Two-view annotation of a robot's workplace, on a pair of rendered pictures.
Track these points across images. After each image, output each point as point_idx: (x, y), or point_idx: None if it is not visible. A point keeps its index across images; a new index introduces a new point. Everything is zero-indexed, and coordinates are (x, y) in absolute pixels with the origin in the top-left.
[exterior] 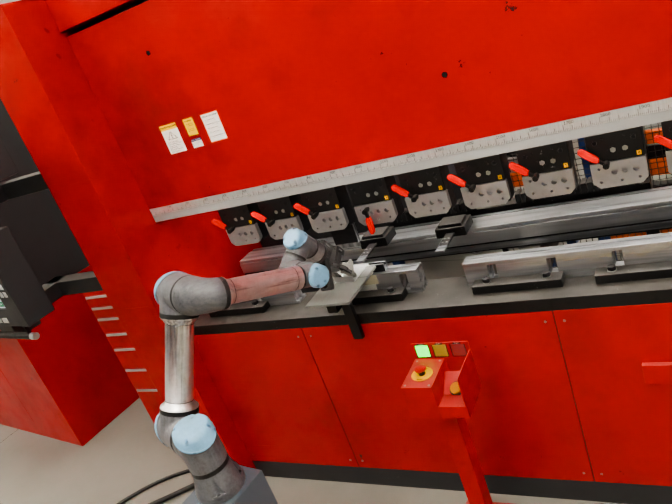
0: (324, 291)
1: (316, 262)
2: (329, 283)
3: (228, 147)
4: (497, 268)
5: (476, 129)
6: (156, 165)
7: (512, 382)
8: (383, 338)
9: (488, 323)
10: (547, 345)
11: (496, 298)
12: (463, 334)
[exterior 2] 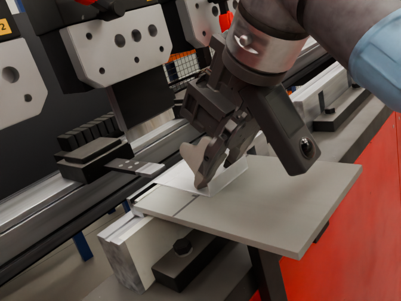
0: (237, 213)
1: (285, 73)
2: (312, 137)
3: None
4: (324, 95)
5: None
6: None
7: (381, 229)
8: (299, 275)
9: (371, 153)
10: (393, 157)
11: (362, 118)
12: (359, 187)
